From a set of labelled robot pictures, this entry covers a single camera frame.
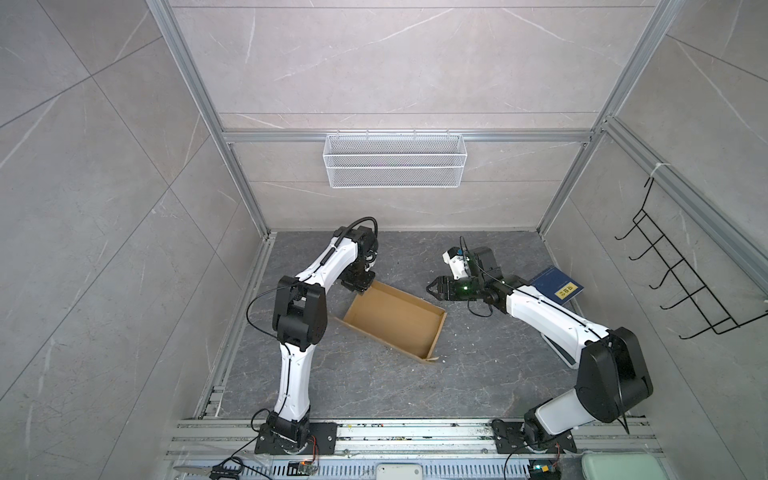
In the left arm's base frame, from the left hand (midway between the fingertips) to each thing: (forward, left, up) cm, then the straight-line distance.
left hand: (358, 283), depth 94 cm
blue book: (+2, -69, -7) cm, 70 cm away
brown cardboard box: (-10, -15, -8) cm, 20 cm away
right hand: (-6, -23, +6) cm, 25 cm away
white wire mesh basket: (+36, -13, +21) cm, 44 cm away
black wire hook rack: (-20, -77, +25) cm, 83 cm away
